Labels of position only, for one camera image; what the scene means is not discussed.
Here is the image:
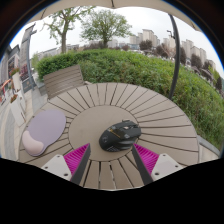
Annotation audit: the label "sparse-leaved tree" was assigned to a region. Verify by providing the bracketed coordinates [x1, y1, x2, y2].
[43, 6, 96, 55]

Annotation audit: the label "round bushy tree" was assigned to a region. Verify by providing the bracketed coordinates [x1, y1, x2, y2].
[79, 9, 134, 50]

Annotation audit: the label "tall grey sign pillar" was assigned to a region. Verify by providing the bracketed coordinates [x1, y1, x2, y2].
[19, 23, 38, 93]

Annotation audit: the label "slatted beige patio chair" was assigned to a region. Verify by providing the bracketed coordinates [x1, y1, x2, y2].
[43, 64, 89, 100]

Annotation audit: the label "beige parasol canopy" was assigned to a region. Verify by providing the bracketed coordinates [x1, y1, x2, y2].
[26, 0, 204, 33]

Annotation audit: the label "lilac mouse pad with wrist rest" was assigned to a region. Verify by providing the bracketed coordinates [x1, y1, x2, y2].
[21, 109, 67, 158]

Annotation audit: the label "black computer mouse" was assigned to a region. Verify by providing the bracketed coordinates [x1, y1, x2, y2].
[98, 119, 142, 153]

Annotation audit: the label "dark curved parasol pole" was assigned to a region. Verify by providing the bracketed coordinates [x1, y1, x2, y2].
[167, 13, 182, 101]

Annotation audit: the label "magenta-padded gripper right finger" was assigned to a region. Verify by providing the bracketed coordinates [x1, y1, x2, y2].
[131, 142, 184, 186]

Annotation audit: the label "distant apartment buildings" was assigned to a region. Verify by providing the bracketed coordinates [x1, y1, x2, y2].
[39, 28, 218, 68]

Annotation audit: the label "green hedge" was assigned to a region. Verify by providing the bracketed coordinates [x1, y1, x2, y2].
[35, 48, 224, 152]

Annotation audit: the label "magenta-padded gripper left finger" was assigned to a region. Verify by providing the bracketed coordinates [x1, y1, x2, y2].
[41, 142, 92, 186]

